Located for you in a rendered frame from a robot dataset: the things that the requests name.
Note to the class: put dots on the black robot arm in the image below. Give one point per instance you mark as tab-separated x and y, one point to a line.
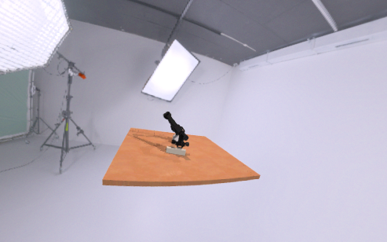
176	128

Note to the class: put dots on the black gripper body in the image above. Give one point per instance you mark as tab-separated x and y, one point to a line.
175	142

